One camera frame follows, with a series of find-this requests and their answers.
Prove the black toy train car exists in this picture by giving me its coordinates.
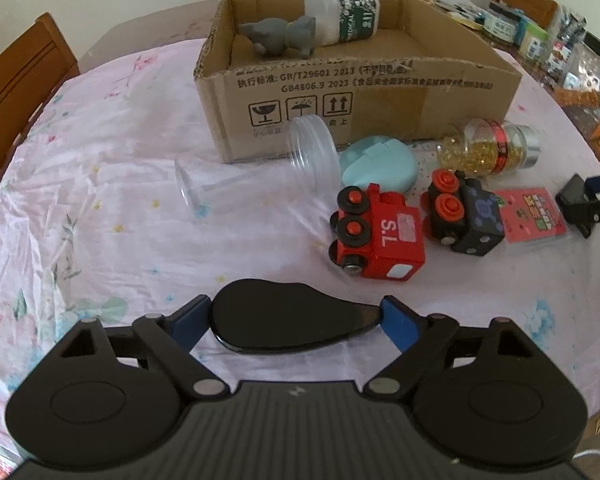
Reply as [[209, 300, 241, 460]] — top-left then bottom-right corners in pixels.
[[420, 169, 506, 257]]

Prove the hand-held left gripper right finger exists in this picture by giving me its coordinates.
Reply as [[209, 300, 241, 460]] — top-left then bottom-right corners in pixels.
[[362, 296, 536, 402]]

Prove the black oval case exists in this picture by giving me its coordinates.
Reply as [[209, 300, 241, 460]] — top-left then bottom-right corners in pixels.
[[211, 280, 385, 357]]

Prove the clear container black lid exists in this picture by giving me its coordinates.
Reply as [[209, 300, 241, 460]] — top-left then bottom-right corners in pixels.
[[562, 35, 600, 107]]

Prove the jar of golden capsules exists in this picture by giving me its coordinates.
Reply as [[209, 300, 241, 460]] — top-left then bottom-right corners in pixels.
[[437, 117, 541, 177]]

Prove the clear jar of utensils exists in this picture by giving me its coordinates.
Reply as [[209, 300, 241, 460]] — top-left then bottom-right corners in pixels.
[[547, 6, 588, 76]]

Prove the green-lid container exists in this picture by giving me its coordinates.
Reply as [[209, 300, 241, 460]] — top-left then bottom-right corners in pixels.
[[517, 22, 551, 63]]

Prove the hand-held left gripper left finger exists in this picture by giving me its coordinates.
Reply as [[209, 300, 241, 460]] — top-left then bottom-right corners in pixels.
[[55, 294, 232, 402]]

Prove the red toy train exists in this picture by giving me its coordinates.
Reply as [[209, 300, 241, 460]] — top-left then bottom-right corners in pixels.
[[328, 183, 427, 282]]

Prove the clear plastic jar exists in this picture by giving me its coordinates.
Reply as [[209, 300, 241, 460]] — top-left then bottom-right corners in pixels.
[[174, 115, 340, 208]]

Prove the grey toy cat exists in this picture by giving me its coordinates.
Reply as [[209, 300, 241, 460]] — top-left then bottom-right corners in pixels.
[[238, 14, 318, 60]]

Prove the white bottle green label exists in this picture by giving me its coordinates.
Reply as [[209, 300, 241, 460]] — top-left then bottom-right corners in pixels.
[[304, 0, 381, 47]]

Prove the cardboard box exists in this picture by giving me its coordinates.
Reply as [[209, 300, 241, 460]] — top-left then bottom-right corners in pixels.
[[194, 0, 523, 165]]

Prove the teal oval case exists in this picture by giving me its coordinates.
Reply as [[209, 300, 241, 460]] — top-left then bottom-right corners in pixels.
[[339, 135, 417, 195]]

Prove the dark-lid glass jar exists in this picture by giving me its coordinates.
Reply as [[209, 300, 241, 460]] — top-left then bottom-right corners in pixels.
[[482, 2, 523, 43]]

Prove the pink card packet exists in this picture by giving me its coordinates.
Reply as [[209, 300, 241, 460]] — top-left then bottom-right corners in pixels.
[[492, 187, 571, 246]]

